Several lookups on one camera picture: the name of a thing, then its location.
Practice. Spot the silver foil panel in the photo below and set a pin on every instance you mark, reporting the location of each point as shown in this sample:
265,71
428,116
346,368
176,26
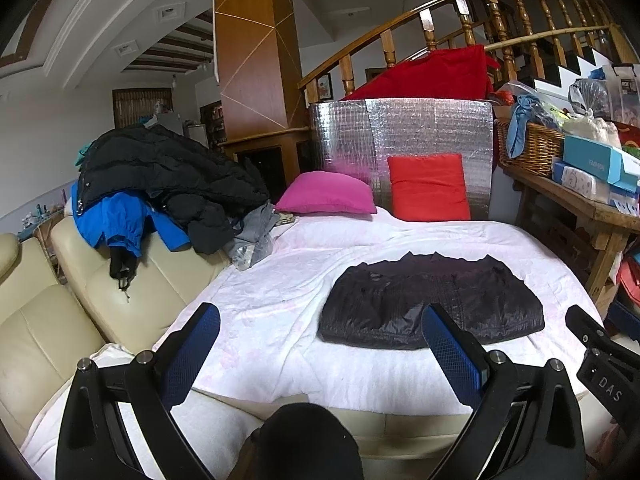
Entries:
430,130

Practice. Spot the red bag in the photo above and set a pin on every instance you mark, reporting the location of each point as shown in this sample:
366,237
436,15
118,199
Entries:
630,275

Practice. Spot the framed picture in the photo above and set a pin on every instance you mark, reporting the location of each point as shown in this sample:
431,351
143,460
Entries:
326,86

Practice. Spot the clear plastic bag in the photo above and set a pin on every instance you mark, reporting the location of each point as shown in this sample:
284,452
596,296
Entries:
245,255

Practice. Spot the wicker basket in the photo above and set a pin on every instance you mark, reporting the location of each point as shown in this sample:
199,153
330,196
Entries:
530,145

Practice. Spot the blue cloth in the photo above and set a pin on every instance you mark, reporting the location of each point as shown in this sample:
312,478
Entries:
522,120

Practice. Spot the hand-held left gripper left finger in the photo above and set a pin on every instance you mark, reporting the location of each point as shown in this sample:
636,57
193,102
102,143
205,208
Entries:
195,355

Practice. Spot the wooden table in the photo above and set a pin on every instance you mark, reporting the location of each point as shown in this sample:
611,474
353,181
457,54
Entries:
590,210

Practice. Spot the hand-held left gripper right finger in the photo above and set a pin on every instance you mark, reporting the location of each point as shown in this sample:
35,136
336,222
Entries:
455,355

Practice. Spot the wooden stair railing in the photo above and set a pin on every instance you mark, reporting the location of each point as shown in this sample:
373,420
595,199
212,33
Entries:
500,15

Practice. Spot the white plastic bag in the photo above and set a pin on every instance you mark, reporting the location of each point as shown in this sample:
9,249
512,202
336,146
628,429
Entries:
590,127

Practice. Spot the red pillow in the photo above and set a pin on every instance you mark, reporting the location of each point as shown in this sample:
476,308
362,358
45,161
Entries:
427,187

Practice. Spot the pink pillow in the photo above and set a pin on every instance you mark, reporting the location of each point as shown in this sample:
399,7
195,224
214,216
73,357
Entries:
325,192

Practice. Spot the red cloth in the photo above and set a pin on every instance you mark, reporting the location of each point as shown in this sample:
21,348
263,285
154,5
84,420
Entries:
435,75

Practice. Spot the wooden pillar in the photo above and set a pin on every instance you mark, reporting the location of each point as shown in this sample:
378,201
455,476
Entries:
255,50

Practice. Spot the beige patterned cloth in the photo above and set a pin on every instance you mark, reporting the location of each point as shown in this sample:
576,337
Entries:
286,218

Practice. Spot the teal cloth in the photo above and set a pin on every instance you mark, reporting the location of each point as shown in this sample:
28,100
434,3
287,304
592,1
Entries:
82,155

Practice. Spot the black quilted jacket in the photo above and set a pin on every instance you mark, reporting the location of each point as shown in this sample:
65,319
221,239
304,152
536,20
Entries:
425,305

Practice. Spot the grey garment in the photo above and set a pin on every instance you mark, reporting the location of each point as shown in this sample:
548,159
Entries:
255,230

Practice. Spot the beige leather sofa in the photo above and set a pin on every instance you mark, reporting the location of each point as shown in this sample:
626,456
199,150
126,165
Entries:
45,320

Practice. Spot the white blanket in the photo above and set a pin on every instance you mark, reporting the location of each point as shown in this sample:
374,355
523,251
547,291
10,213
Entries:
280,310

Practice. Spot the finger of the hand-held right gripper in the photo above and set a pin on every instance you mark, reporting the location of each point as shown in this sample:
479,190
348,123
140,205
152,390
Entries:
585,322

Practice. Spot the clear storage box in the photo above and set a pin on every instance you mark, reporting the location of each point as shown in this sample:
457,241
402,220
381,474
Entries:
622,95

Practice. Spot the grey plastic bag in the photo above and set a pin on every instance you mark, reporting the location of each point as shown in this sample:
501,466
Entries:
590,95

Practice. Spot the black puffer coat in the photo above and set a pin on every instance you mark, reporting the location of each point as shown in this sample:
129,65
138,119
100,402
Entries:
160,170

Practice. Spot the blue jacket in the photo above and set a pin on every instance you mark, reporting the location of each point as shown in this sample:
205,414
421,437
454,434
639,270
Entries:
120,220

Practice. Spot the white patterned packet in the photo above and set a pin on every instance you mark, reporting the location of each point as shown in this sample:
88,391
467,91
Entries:
585,182

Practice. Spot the blue cardboard box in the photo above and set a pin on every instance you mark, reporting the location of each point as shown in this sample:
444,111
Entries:
597,160

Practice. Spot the person's knee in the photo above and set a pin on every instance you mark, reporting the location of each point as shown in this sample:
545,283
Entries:
305,442

